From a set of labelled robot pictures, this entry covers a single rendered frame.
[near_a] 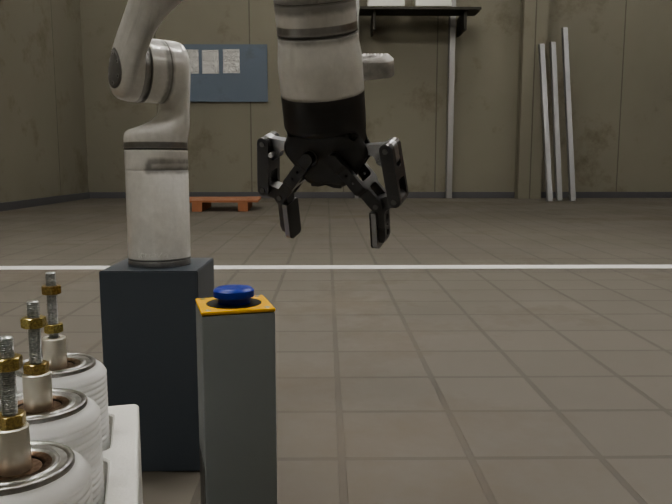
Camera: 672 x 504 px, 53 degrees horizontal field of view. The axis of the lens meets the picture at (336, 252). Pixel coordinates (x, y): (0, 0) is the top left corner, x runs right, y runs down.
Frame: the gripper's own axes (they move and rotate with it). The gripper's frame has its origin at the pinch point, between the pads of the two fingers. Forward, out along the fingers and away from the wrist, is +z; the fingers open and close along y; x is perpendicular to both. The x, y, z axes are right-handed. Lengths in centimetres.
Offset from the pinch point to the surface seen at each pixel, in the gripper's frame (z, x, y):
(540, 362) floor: 66, 79, 11
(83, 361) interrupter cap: 9.8, -14.8, -21.8
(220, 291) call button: 3.4, -8.1, -8.7
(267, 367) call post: 10.2, -9.5, -3.7
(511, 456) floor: 49, 28, 14
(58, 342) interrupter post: 7.0, -16.1, -23.0
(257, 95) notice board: 162, 695, -431
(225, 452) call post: 17.1, -14.7, -6.4
